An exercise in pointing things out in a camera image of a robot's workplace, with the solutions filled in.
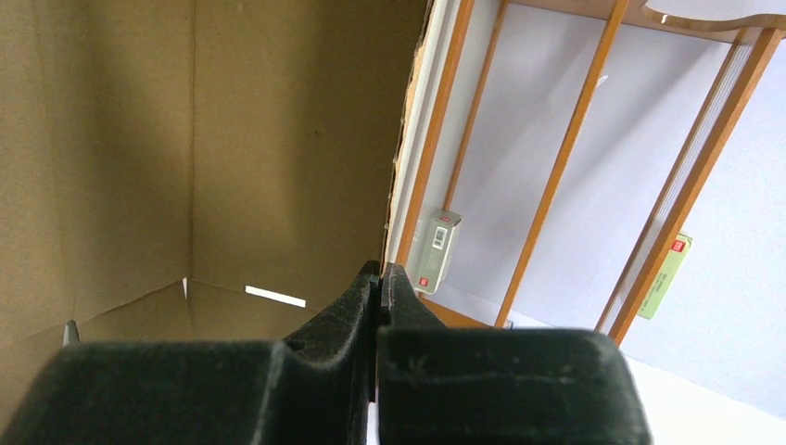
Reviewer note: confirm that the white green box top shelf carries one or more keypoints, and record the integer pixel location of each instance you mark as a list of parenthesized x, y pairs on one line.
[(676, 254)]

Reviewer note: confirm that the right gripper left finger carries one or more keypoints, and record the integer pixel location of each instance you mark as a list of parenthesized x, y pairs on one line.
[(313, 386)]

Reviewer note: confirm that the small white box lower shelf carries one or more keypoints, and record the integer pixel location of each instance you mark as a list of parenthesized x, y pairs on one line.
[(432, 248)]

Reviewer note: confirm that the orange wooden shelf rack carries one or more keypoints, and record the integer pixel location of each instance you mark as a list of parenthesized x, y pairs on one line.
[(573, 137)]

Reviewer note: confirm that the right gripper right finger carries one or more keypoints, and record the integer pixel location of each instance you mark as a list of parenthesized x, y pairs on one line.
[(442, 385)]

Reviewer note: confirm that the brown cardboard box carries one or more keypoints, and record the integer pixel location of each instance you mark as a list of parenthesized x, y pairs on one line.
[(188, 170)]

